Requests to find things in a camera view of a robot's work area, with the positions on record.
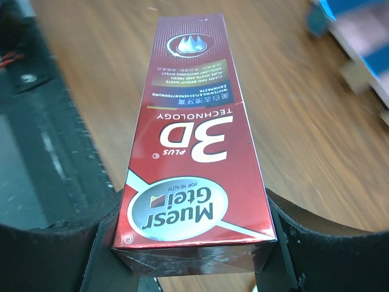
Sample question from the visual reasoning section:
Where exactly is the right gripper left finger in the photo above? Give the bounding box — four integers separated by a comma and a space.
1, 192, 139, 291

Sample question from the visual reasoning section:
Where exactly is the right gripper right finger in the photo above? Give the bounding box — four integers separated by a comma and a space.
255, 189, 388, 291

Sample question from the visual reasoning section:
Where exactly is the red toothpaste box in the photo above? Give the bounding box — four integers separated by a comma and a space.
112, 13, 277, 277

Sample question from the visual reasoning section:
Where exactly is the blue toothpaste box with label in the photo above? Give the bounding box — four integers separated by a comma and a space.
306, 0, 388, 37

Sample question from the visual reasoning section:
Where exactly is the pink three-tier shelf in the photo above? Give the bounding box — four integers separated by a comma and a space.
329, 3, 388, 106

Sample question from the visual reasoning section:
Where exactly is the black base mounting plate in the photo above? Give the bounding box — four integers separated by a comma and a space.
1, 1, 115, 229

